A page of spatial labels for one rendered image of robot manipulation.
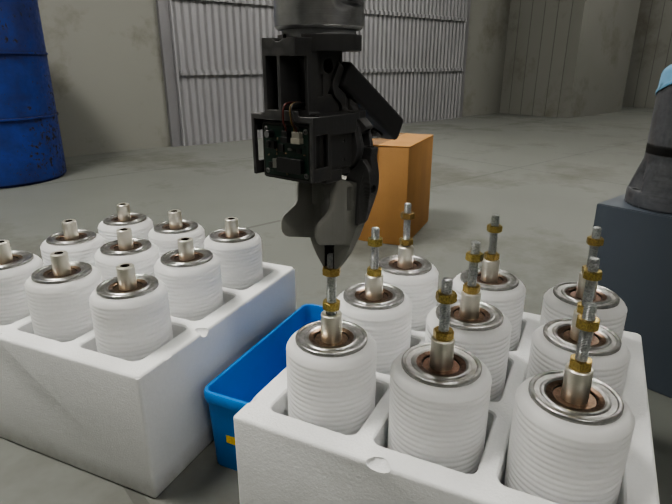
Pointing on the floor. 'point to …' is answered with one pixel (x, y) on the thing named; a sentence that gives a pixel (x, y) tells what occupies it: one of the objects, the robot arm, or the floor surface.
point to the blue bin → (250, 380)
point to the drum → (26, 100)
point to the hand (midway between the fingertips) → (335, 252)
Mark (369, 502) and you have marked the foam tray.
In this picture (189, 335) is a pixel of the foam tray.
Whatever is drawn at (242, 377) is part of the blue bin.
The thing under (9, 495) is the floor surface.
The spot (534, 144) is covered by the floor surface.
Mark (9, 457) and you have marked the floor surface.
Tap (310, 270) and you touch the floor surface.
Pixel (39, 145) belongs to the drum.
